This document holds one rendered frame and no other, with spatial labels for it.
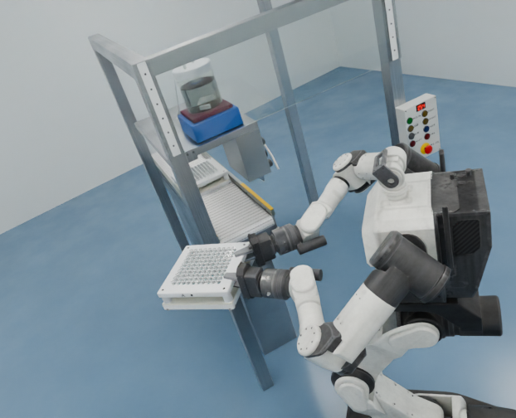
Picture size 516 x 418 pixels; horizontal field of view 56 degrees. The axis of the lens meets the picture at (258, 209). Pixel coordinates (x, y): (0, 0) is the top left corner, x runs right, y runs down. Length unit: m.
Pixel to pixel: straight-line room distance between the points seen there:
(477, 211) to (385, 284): 0.28
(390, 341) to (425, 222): 0.46
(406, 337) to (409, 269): 0.44
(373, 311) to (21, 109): 4.45
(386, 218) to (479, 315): 0.42
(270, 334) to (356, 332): 1.53
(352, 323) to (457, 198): 0.40
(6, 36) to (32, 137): 0.92
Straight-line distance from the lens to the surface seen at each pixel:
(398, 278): 1.11
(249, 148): 1.95
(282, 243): 1.57
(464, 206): 1.24
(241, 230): 2.11
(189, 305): 1.56
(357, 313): 1.12
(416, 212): 1.23
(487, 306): 1.52
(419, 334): 1.50
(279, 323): 2.62
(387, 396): 1.84
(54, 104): 5.21
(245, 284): 1.47
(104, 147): 5.39
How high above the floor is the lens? 1.94
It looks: 30 degrees down
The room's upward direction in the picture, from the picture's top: 18 degrees counter-clockwise
